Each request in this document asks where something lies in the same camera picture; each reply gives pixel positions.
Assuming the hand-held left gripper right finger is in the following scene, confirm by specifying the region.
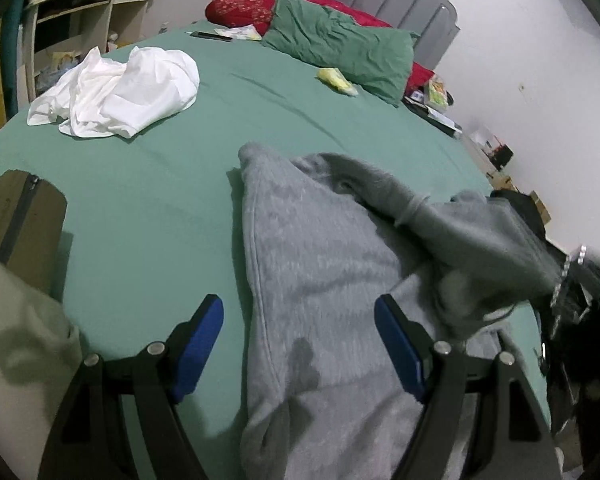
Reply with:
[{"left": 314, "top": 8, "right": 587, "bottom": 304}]
[{"left": 374, "top": 294, "right": 565, "bottom": 480}]

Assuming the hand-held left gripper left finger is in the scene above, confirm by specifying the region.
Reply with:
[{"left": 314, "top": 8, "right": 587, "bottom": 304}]
[{"left": 37, "top": 294, "right": 226, "bottom": 480}]

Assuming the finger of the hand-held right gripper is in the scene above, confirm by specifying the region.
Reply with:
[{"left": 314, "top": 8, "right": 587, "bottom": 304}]
[
  {"left": 560, "top": 244, "right": 600, "bottom": 286},
  {"left": 547, "top": 280, "right": 600, "bottom": 327}
]

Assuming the grey sweatshirt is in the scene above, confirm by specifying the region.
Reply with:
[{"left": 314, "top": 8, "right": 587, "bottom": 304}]
[{"left": 225, "top": 141, "right": 576, "bottom": 480}]

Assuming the black backpack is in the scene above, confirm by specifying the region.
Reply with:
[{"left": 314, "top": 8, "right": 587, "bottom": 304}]
[{"left": 490, "top": 187, "right": 548, "bottom": 241}]

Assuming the white appliance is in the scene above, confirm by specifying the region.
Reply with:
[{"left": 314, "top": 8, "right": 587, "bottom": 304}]
[{"left": 467, "top": 127, "right": 496, "bottom": 153}]

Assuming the bed with green sheet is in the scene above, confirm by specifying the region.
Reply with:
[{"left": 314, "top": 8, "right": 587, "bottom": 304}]
[{"left": 0, "top": 20, "right": 553, "bottom": 480}]

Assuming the light khaki garment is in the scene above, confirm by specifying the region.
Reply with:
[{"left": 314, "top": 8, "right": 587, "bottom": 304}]
[{"left": 0, "top": 252, "right": 83, "bottom": 441}]

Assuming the olive zippered garment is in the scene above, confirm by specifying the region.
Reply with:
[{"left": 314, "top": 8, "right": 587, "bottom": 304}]
[{"left": 0, "top": 170, "right": 68, "bottom": 303}]

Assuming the pile of books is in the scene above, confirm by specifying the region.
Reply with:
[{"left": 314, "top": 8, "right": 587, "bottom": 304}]
[{"left": 402, "top": 90, "right": 463, "bottom": 137}]

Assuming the colourful snack bag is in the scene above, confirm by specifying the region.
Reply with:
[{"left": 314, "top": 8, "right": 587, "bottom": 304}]
[{"left": 427, "top": 75, "right": 451, "bottom": 108}]

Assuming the white garment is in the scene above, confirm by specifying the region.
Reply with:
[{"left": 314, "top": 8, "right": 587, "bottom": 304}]
[{"left": 27, "top": 46, "right": 201, "bottom": 140}]

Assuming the small yellow cloth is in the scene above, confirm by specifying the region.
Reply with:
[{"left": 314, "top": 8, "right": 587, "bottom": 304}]
[{"left": 316, "top": 66, "right": 359, "bottom": 97}]

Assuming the green pillow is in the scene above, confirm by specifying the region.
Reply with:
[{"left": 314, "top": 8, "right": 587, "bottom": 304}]
[{"left": 261, "top": 0, "right": 421, "bottom": 108}]

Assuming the white paper packet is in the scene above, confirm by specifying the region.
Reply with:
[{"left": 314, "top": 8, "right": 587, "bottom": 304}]
[{"left": 215, "top": 25, "right": 263, "bottom": 42}]

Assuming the white computer desk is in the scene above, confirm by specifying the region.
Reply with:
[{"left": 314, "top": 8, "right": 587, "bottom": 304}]
[{"left": 22, "top": 0, "right": 161, "bottom": 106}]

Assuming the red quilt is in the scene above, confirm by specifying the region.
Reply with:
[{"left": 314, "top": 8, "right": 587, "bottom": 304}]
[{"left": 205, "top": 0, "right": 436, "bottom": 93}]

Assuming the teal curtain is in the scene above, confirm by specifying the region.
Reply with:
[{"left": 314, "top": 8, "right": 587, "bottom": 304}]
[{"left": 0, "top": 0, "right": 31, "bottom": 116}]

